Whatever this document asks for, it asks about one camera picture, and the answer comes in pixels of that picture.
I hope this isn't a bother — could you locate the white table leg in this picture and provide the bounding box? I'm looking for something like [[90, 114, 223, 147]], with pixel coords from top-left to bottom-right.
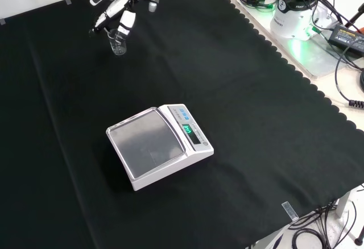
[[334, 184, 364, 219]]

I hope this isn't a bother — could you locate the black power adapter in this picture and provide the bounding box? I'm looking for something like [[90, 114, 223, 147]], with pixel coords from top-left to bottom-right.
[[328, 24, 364, 54]]

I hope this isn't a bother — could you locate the black adapter cable with plug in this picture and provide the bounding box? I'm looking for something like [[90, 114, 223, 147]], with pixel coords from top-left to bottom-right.
[[334, 45, 364, 108]]

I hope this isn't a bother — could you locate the pale base board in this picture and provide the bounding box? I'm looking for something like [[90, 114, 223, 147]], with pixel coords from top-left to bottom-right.
[[235, 0, 364, 80]]

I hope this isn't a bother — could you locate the black bench cloth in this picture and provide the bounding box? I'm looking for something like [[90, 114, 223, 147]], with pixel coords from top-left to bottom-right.
[[0, 0, 364, 249]]

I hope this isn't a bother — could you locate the thick black cable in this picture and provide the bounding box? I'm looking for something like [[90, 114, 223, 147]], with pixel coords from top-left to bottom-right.
[[315, 0, 364, 32]]

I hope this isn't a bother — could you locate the black and orange tripod leg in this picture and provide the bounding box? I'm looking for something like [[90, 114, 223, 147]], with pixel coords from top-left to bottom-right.
[[345, 2, 364, 32]]

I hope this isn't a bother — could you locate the white electronic balance steel pan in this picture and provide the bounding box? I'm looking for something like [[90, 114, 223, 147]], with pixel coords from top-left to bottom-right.
[[105, 103, 214, 192]]

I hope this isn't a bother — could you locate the black cable coil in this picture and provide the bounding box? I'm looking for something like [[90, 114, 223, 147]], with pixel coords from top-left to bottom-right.
[[292, 203, 339, 249]]

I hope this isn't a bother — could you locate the small clear glass beaker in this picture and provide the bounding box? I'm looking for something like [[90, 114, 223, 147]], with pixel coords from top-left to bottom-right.
[[107, 28, 128, 56]]

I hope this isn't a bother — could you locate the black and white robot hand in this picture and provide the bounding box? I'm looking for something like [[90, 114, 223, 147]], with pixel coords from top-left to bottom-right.
[[88, 0, 160, 38]]

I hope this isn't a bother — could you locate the thin black cable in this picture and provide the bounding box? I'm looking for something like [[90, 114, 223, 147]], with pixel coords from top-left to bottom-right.
[[344, 200, 358, 244]]

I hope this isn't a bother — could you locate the green cable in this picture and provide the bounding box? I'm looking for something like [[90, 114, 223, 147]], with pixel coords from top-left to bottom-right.
[[254, 2, 279, 11]]

